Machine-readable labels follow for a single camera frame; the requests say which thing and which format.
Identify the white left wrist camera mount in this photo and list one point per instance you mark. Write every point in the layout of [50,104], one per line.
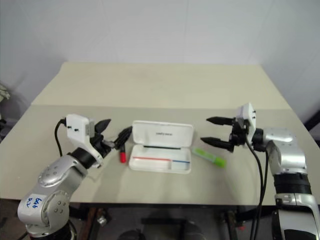
[76,126]

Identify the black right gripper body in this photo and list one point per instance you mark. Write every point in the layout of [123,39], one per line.
[238,132]

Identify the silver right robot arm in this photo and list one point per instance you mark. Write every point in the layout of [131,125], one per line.
[287,155]

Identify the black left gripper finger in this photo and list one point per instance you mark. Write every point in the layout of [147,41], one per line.
[103,125]
[109,144]

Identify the white handwritten label sticker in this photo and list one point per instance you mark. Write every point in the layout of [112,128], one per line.
[33,203]

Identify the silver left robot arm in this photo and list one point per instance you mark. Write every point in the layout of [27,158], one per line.
[57,175]

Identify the black marker with red cap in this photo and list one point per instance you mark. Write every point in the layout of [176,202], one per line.
[122,156]

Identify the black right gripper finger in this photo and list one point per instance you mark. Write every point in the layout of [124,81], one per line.
[220,121]
[217,143]

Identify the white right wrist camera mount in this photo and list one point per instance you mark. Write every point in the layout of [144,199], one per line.
[248,117]

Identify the white open pencil case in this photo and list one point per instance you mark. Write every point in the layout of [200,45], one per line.
[162,147]

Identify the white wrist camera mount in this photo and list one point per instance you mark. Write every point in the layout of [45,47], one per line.
[76,126]
[248,117]

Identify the green marker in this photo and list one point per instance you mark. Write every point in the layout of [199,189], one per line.
[210,157]

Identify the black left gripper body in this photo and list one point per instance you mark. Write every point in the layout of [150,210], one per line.
[101,146]

